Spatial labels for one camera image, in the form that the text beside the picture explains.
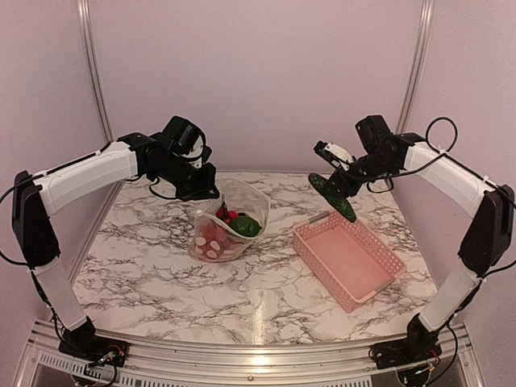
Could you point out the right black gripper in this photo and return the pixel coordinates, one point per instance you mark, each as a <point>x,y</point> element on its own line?
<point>346,187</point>

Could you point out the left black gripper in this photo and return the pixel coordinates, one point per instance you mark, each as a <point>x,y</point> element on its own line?
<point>201,190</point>

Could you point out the dark green cucumber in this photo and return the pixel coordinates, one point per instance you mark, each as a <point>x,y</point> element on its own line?
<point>341,205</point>

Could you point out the bunch of red strawberries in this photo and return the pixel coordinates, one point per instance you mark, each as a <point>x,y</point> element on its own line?
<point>224,214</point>

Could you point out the clear zip top bag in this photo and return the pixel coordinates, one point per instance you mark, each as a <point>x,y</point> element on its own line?
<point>243,198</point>

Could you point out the pink plastic basket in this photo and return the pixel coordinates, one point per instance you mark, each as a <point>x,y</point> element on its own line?
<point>349,259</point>

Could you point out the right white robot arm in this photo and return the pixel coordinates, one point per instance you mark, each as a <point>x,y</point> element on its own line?
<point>487,207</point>

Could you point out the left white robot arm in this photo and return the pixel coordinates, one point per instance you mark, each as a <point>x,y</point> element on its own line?
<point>36,198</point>

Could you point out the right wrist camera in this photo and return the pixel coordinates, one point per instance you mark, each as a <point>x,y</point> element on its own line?
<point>333,154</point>

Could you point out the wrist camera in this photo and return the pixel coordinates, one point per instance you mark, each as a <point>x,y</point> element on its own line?
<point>333,154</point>
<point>200,153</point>

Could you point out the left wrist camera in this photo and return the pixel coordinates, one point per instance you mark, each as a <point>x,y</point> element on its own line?
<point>200,153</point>

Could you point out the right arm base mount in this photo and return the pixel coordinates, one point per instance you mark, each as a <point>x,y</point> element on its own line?
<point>418,345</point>

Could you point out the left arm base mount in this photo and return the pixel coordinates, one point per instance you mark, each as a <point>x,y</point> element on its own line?
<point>84,343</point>

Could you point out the left aluminium frame post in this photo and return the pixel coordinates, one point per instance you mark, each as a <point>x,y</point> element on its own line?
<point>87,36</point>

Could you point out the aluminium frame post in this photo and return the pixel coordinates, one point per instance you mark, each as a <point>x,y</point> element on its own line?
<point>419,59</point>
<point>87,36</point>

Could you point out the right aluminium frame post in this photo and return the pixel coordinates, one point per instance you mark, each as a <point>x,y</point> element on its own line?
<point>419,59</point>

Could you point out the front aluminium rail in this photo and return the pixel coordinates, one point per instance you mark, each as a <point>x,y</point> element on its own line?
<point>160,362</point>

